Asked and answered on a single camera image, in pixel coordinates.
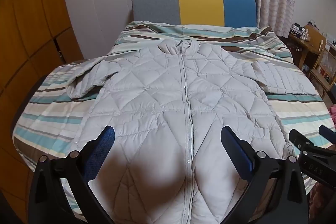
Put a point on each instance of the wooden desk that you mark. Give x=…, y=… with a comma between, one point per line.
x=299, y=50

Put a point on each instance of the wooden wardrobe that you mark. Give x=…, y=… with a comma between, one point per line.
x=26, y=29

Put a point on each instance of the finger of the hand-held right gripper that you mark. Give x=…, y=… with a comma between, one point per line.
x=315, y=161
x=328, y=132

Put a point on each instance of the grey yellow blue headboard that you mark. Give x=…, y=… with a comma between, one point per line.
x=199, y=3

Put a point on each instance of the striped blanket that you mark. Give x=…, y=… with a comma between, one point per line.
x=52, y=108

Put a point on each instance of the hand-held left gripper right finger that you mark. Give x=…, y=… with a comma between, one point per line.
x=236, y=150

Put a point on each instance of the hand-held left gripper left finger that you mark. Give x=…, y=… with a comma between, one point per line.
x=101, y=150

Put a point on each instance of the white quilted puffer jacket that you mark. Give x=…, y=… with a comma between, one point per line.
x=157, y=98

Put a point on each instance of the pink cloth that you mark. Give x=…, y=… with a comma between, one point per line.
x=332, y=112

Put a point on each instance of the dark box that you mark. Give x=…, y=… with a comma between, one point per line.
x=298, y=31

